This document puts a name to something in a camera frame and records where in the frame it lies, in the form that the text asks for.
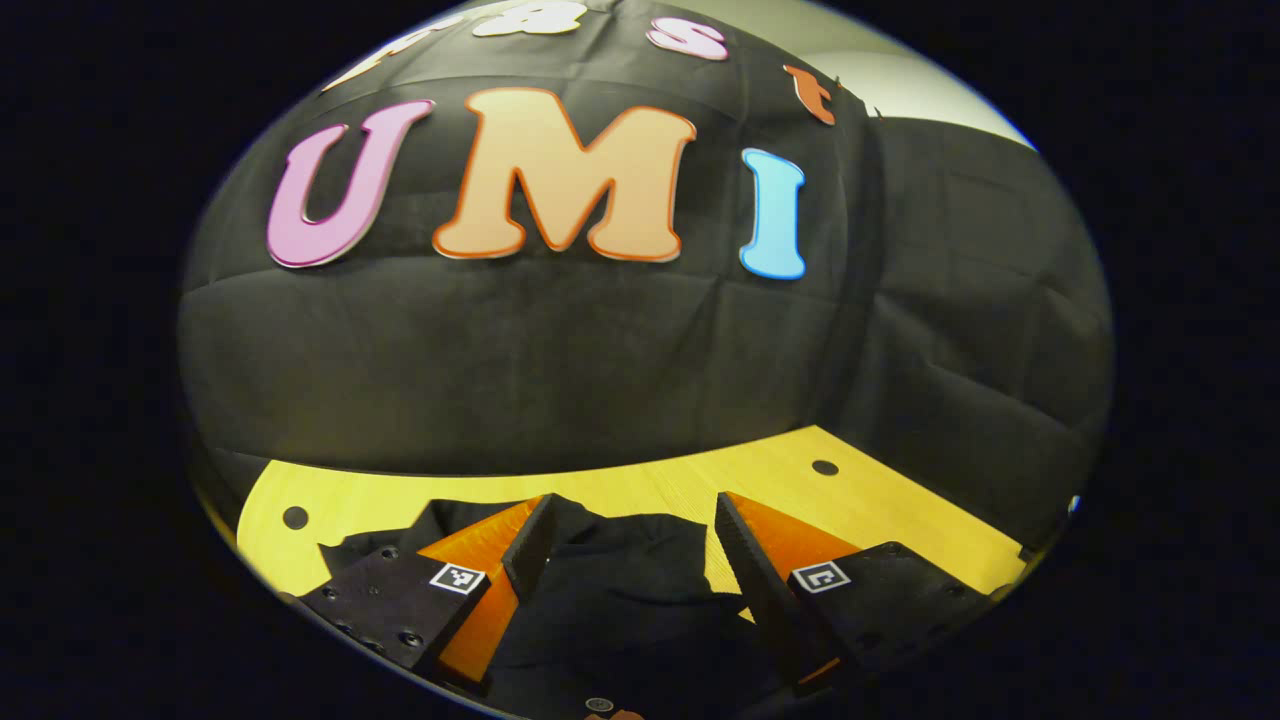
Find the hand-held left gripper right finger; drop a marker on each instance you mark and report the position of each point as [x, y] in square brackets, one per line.
[750, 580]

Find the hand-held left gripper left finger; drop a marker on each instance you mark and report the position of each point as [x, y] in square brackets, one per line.
[530, 550]

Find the black button shirt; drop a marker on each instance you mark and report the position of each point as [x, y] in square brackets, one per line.
[620, 600]

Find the black backdrop cloth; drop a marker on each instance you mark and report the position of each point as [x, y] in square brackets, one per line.
[550, 360]

